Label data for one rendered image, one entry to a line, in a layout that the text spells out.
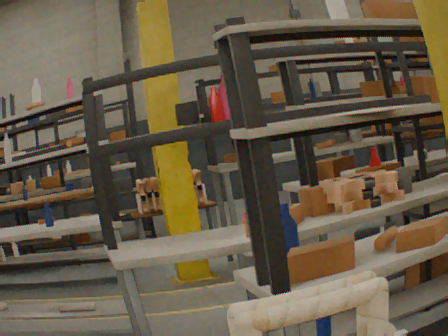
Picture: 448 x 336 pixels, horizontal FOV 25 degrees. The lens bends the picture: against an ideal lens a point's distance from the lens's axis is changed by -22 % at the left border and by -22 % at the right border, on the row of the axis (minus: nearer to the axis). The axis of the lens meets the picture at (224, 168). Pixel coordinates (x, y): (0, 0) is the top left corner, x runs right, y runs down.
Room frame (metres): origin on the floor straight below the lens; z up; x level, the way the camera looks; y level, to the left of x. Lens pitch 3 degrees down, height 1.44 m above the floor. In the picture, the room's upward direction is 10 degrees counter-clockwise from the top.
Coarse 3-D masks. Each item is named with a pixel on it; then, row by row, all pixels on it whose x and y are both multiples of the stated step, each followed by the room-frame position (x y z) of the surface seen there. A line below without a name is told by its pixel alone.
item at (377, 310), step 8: (384, 288) 1.28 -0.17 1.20; (376, 296) 1.28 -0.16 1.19; (384, 296) 1.28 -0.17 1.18; (368, 304) 1.29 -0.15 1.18; (376, 304) 1.28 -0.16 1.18; (384, 304) 1.28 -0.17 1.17; (368, 312) 1.29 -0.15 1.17; (376, 312) 1.28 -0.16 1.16; (384, 312) 1.28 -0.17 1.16; (368, 320) 1.29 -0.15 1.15; (376, 320) 1.28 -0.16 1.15; (384, 320) 1.28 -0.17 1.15; (368, 328) 1.29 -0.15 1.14; (376, 328) 1.28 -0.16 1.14; (384, 328) 1.28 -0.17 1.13
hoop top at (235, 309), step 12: (360, 276) 1.37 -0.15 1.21; (372, 276) 1.37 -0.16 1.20; (312, 288) 1.37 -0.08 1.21; (324, 288) 1.36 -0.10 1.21; (336, 288) 1.36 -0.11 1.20; (252, 300) 1.36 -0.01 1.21; (264, 300) 1.36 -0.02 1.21; (276, 300) 1.36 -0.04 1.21; (288, 300) 1.36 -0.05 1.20; (228, 312) 1.36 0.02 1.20; (240, 312) 1.35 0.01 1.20
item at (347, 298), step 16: (352, 288) 1.28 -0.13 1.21; (368, 288) 1.28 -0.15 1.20; (288, 304) 1.28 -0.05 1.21; (304, 304) 1.28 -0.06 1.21; (320, 304) 1.27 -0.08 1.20; (336, 304) 1.28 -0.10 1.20; (352, 304) 1.28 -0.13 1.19; (240, 320) 1.27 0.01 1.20; (256, 320) 1.27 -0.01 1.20; (272, 320) 1.27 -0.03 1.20; (288, 320) 1.27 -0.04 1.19; (304, 320) 1.28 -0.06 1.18
